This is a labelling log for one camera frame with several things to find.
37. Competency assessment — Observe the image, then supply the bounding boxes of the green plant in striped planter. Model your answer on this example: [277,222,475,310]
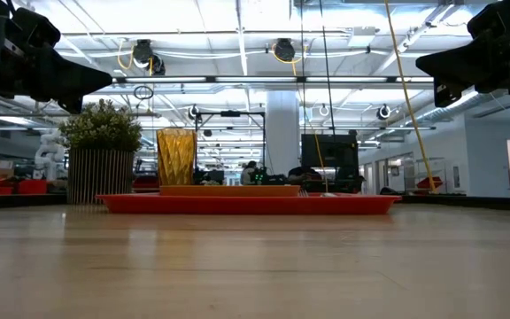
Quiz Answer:
[58,97,143,206]

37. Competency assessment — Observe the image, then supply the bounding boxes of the white pillar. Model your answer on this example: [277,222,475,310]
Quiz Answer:
[265,89,301,176]

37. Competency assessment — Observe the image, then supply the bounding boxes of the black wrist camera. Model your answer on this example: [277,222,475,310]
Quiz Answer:
[467,1,510,42]
[11,7,62,50]

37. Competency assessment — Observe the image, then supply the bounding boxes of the white robot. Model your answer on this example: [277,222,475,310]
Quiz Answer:
[33,128,68,181]

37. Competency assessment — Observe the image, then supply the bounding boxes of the black monitor screen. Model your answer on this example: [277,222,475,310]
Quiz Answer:
[300,133,359,169]

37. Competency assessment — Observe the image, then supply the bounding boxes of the amber ribbed plastic cup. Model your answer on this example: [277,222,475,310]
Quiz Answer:
[156,128,198,187]

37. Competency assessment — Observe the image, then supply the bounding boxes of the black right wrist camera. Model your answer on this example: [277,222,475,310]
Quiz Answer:
[467,1,510,42]

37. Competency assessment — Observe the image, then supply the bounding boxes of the black metal frame rig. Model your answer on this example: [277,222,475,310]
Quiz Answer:
[192,109,267,181]

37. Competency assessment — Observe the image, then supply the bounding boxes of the yellow hanging cable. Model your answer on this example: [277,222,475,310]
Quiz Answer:
[384,0,437,194]

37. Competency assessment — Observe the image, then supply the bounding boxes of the black hanging cable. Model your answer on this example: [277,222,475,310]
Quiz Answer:
[318,0,338,182]

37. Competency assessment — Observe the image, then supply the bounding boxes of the red storage bins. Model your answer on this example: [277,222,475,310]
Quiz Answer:
[0,169,49,197]

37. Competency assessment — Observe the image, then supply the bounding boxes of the red plastic tray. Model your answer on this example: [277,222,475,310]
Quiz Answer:
[96,191,403,217]

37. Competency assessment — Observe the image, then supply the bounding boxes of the black ceiling cable reel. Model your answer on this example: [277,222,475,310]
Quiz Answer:
[131,38,166,76]
[274,37,297,63]

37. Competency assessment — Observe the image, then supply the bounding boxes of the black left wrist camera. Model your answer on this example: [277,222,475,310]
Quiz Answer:
[11,7,62,50]

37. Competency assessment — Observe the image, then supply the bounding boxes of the person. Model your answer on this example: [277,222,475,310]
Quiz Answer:
[287,165,323,186]
[239,159,259,186]

